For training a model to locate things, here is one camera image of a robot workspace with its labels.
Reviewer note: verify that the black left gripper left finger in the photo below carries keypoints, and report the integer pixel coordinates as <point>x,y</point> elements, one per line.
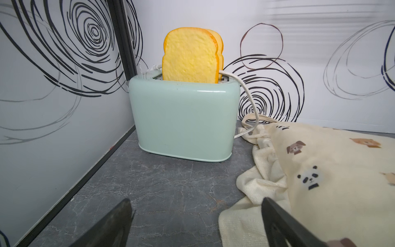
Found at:
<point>112,230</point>

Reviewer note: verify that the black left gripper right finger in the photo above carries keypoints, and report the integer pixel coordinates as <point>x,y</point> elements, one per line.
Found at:
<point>283,230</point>

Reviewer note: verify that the cream animal print pillow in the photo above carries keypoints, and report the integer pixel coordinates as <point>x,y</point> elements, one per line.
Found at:
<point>338,184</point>

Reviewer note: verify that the mint green toaster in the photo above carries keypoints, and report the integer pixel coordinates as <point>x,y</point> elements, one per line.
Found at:
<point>194,121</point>

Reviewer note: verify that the front yellow toast slice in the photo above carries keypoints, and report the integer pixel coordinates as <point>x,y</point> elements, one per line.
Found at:
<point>190,55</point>

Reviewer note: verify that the yellow toast slice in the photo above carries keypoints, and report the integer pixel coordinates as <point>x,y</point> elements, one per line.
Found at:
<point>220,47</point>
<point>190,55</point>

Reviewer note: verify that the rear yellow toast slice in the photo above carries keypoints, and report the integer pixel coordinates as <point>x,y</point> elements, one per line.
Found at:
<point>220,47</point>

